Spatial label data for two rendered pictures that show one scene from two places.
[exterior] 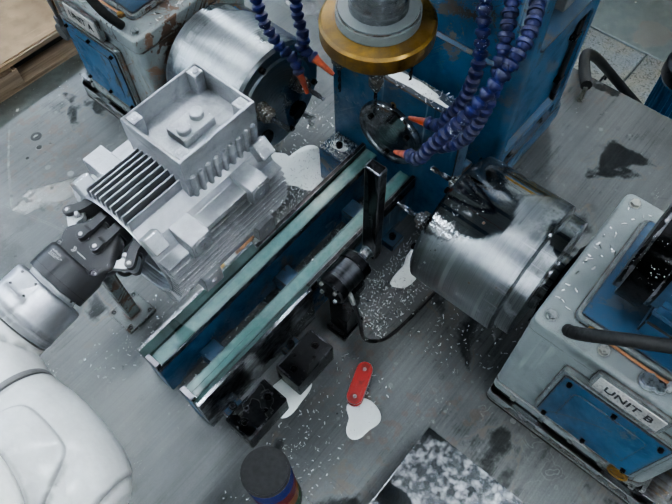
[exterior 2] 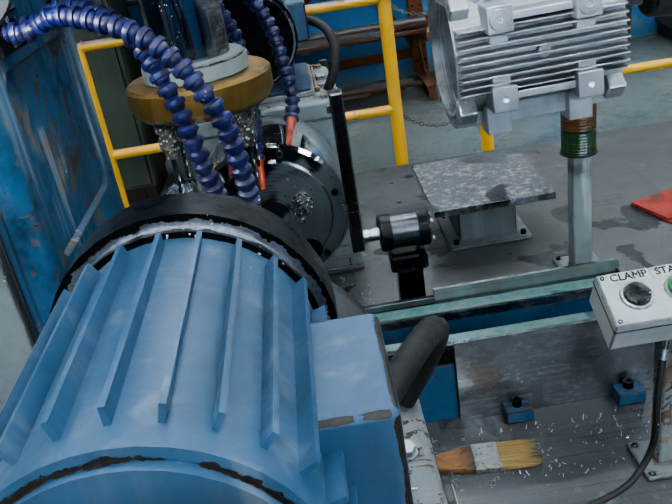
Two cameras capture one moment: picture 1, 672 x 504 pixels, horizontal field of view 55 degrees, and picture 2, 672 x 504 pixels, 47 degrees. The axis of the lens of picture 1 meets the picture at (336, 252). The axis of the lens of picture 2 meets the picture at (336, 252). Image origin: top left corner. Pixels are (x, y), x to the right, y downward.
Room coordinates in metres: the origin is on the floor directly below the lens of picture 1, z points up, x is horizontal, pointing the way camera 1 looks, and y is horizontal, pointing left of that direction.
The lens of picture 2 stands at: (1.33, 0.71, 1.53)
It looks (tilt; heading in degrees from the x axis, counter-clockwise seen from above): 26 degrees down; 228
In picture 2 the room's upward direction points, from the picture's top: 10 degrees counter-clockwise
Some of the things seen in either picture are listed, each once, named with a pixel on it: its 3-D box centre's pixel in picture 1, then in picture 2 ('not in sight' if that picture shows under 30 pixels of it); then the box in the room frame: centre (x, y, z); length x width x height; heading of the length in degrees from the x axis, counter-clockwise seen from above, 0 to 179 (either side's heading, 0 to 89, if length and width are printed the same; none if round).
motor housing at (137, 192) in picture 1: (184, 195); (521, 38); (0.49, 0.20, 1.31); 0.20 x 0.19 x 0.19; 138
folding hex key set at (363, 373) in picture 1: (359, 384); not in sight; (0.39, -0.04, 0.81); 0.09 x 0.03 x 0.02; 157
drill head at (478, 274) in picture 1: (508, 254); (274, 190); (0.53, -0.29, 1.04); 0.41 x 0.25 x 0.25; 47
